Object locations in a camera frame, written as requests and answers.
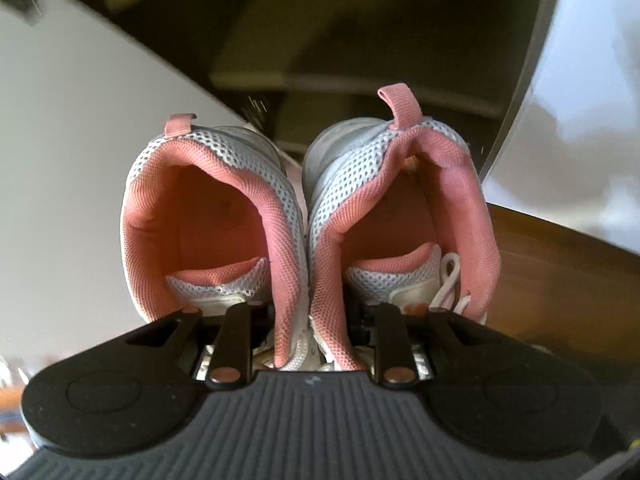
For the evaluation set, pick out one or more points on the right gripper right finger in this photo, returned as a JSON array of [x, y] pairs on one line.
[[452, 346]]

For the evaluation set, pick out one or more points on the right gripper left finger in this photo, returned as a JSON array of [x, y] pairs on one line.
[[217, 350]]

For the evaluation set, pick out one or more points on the grey pink sneaker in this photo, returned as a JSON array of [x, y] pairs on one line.
[[210, 219], [396, 214]]

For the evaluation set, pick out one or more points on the white shoe cabinet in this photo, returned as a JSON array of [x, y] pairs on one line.
[[546, 92]]

